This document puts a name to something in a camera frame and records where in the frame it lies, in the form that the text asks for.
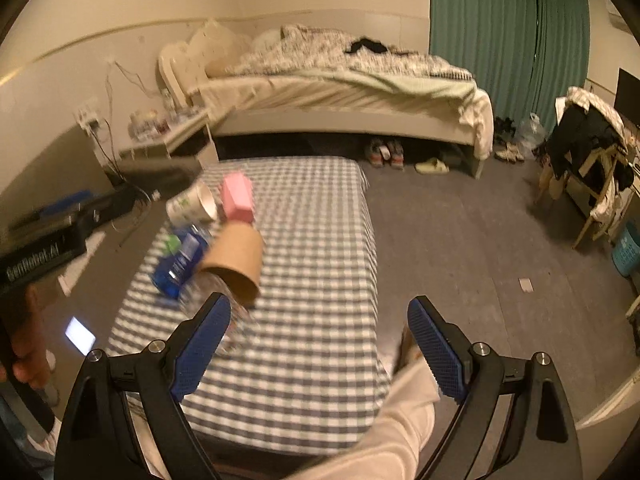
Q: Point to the large clear water jug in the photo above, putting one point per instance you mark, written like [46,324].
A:
[530,133]

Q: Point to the clear cartoon drinking glass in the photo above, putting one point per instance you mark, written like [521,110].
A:
[224,329]

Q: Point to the patterned duvet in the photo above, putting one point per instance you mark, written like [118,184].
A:
[308,48]

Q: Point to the blue plastic basket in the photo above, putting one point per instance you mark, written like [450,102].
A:
[626,252]

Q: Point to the black television screen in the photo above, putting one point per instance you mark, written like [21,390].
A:
[627,98]

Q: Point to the white paper scrap on floor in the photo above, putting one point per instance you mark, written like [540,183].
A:
[526,285]

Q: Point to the green curtain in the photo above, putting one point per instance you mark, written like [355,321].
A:
[523,53]

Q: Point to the white bedside table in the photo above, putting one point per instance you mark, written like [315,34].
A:
[190,138]

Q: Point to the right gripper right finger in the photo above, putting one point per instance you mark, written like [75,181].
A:
[538,439]

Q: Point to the dark grey sofa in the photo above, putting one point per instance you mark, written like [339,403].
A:
[66,173]

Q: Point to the pink hexagonal box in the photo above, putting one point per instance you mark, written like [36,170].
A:
[237,198]

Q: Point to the green slipper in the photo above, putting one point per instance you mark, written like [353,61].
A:
[432,166]

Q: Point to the wooden chair with clothes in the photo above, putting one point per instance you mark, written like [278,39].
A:
[591,146]

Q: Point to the white wall power strip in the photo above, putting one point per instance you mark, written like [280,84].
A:
[88,116]

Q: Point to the blue plastic bottle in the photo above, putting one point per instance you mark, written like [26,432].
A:
[184,250]

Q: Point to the brown paper cup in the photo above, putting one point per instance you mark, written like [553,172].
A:
[236,257]

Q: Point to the person's left hand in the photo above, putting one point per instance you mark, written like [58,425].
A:
[21,318]

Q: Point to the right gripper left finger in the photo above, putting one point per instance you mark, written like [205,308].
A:
[97,438]

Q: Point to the glowing smartphone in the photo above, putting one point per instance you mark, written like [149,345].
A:
[79,336]

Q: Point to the person's white trouser leg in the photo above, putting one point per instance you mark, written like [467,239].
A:
[391,448]

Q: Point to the white green-print paper cup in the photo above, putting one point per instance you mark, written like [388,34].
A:
[195,205]

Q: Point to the bed with cream sheets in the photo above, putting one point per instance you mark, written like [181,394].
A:
[195,72]

